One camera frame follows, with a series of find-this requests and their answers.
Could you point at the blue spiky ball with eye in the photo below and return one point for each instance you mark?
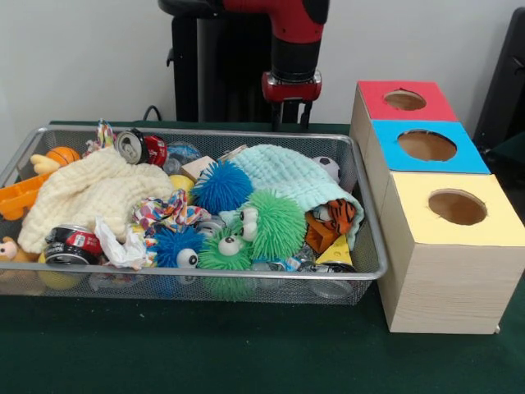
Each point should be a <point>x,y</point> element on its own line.
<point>168,245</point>

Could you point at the shallow clear mesh bin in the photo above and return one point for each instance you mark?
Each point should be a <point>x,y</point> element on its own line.
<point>371,238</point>

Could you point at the small soccer ball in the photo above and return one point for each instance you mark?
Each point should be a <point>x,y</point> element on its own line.
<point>328,167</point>

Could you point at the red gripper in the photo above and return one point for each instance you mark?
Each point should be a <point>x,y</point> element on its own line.
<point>291,87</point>

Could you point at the cream muslin cloth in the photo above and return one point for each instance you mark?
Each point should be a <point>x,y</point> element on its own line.
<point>90,193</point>

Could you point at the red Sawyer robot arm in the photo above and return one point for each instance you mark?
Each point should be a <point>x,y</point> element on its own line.
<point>295,25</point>

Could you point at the large green spiky ball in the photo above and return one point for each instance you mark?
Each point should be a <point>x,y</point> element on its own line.
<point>275,223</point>

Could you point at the blue spiky rubber ball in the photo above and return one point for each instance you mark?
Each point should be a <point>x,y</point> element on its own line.
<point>221,187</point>

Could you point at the wooden box with three holes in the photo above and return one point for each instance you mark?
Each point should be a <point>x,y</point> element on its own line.
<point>443,287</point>

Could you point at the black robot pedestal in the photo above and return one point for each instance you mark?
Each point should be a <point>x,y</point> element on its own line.
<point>230,74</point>

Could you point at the red and black soda can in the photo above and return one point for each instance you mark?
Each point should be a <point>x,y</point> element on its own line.
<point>78,244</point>

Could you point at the small green spiky ball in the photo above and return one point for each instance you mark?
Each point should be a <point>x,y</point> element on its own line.
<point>225,256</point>

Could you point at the mint green muslin cloth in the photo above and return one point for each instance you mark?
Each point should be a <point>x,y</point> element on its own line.
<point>287,172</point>

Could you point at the orange tiger plush toy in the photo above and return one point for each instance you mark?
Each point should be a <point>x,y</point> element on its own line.
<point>340,215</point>

